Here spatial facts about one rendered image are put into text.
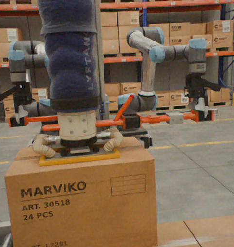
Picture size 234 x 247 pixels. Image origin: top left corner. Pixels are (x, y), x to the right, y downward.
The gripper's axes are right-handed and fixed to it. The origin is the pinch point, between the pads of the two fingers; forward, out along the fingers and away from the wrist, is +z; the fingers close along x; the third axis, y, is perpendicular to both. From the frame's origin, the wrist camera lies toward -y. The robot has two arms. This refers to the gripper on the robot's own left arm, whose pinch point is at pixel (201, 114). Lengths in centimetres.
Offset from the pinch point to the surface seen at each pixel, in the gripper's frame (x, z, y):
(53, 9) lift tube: 11, -48, 65
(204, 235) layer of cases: -3, 66, -1
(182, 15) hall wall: -833, -168, -320
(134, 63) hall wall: -839, -31, -153
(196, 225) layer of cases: -13, 66, -1
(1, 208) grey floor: -184, 116, 147
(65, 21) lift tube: 12, -44, 61
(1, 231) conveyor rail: -32, 62, 108
